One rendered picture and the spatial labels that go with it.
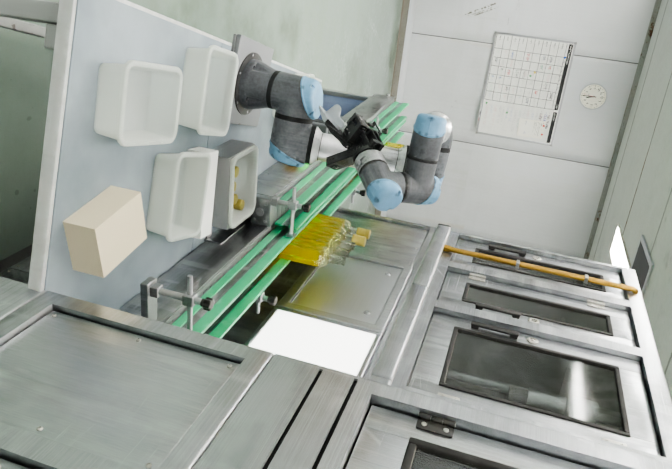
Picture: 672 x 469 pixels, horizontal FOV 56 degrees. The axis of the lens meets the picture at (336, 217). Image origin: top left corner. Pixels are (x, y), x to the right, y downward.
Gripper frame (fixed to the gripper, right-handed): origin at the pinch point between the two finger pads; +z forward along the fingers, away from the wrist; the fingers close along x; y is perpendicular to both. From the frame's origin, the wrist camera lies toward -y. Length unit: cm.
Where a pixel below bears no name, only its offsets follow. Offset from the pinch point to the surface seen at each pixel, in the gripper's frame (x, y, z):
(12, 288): 68, -43, -41
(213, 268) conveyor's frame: 15, -49, -17
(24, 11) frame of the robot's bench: 79, -5, -3
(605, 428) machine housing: -67, -11, -83
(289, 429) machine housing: 37, -9, -88
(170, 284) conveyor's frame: 27, -52, -24
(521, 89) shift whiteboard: -473, -62, 389
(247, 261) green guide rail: 3.5, -48.0, -12.5
